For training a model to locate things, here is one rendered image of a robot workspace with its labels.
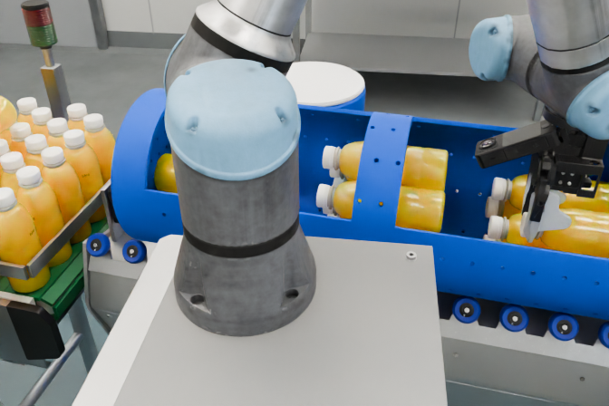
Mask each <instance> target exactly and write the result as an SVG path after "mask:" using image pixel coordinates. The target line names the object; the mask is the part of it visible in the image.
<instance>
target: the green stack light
mask: <svg viewBox="0 0 609 406"><path fill-rule="evenodd" d="M26 29H27V33H28V36H29V39H30V43H31V45H32V46H35V47H46V46H51V45H54V44H57V42H58V37H57V33H56V30H55V26H54V22H52V23H51V24H48V25H46V26H40V27H30V26H27V25H26Z"/></svg>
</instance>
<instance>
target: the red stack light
mask: <svg viewBox="0 0 609 406"><path fill-rule="evenodd" d="M22 13H23V17H24V22H25V24H26V25H27V26H30V27H40V26H46V25H48V24H51V23H52V22H53V16H52V12H51V8H50V6H49V5H48V6H47V7H45V8H43V9H39V10H24V9H23V8H22Z"/></svg>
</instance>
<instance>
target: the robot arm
mask: <svg viewBox="0 0 609 406"><path fill-rule="evenodd" d="M307 1H308V0H213V1H211V2H208V3H205V4H203V5H200V6H198V7H197V9H196V12H195V14H194V16H193V18H192V20H191V22H190V25H189V27H188V30H187V32H186V34H184V35H183V36H182V37H181V38H180V39H179V40H178V41H177V43H176V44H175V45H174V47H173V49H172V51H171V52H170V54H169V58H168V60H167V63H166V66H165V71H164V91H165V95H166V110H165V128H166V132H167V136H168V139H169V143H170V147H171V154H172V159H173V166H174V172H175V178H176V184H177V191H178V196H179V208H180V214H181V219H182V226H183V237H182V240H181V244H180V248H179V254H178V258H177V262H176V265H175V269H174V277H173V280H174V288H175V294H176V298H177V302H178V305H179V308H180V310H181V312H182V313H183V314H184V315H185V316H186V317H187V318H188V319H189V320H190V321H191V322H192V323H193V324H195V325H196V326H198V327H200V328H202V329H204V330H206V331H209V332H211V333H214V334H221V335H225V336H235V337H243V336H254V335H260V334H266V333H270V332H273V331H275V330H277V329H279V328H282V327H284V326H286V325H287V324H290V323H291V322H293V321H294V320H295V319H296V318H297V317H298V316H300V315H301V314H302V313H303V312H304V311H305V309H306V308H307V307H308V305H309V304H310V303H311V302H312V300H313V297H314V293H315V288H316V265H315V261H314V256H313V253H312V251H311V249H310V247H309V245H308V242H307V240H306V238H305V234H304V232H303V230H302V228H301V225H300V223H299V136H300V130H301V117H300V112H299V109H298V106H297V99H296V94H295V90H294V87H293V86H292V84H291V83H290V82H289V81H288V80H287V79H286V75H287V73H288V71H289V69H290V67H291V65H292V63H293V61H294V59H295V50H294V47H293V45H292V41H291V33H292V32H293V30H294V28H295V25H296V23H297V21H298V19H299V17H300V15H301V13H302V12H303V10H304V8H305V5H306V3H307ZM527 7H528V11H529V14H522V15H509V14H506V15H504V16H502V17H496V18H489V19H485V20H482V21H481V22H479V23H478V24H477V25H476V27H475V28H474V30H473V32H472V34H471V37H470V42H469V61H470V65H471V68H472V70H473V72H474V73H475V74H476V75H477V76H478V77H479V79H481V80H483V81H497V82H502V81H503V80H511V81H513V82H515V83H516V84H517V85H518V86H520V87H521V88H523V89H524V90H525V91H527V92H528V93H530V94H531V95H532V96H534V97H535V98H537V99H538V100H540V101H541V102H543V103H544V104H545V108H544V111H543V117H544V118H545V119H544V120H543V121H539V122H536V123H533V124H530V125H527V126H525V127H521V128H518V129H515V130H511V131H508V132H505V133H502V134H499V135H497V136H494V137H491V138H488V139H485V140H481V141H478V143H477V145H476V151H475V157H476V160H477V162H478V164H479V166H480V167H481V168H482V169H485V168H488V167H492V166H495V165H498V164H500V163H504V162H507V161H510V160H515V159H518V158H521V157H525V156H527V155H530V154H532V156H531V161H530V167H529V171H528V175H527V184H526V189H525V194H524V199H523V206H522V211H521V215H522V216H523V214H524V212H527V218H526V223H525V226H524V229H523V232H524V234H525V237H526V239H527V242H528V243H532V242H533V240H534V238H535V236H536V233H537V232H538V231H544V230H557V229H566V228H568V227H570V225H571V222H572V219H571V218H570V217H569V216H568V215H567V214H565V213H564V212H562V211H561V210H560V209H559V205H560V204H562V203H564V202H565V201H566V195H565V194H564V193H568V194H576V196H577V197H582V198H595V193H596V191H597V188H598V185H599V182H600V179H601V177H602V174H603V171H604V164H603V158H604V154H605V151H606V148H607V145H608V142H609V0H527ZM595 164H598V165H595ZM592 175H596V176H598V177H597V180H596V182H595V185H594V190H587V189H590V188H591V186H592V182H591V180H590V178H589V176H592ZM582 188H586V189H582ZM560 191H563V193H562V192H560Z"/></svg>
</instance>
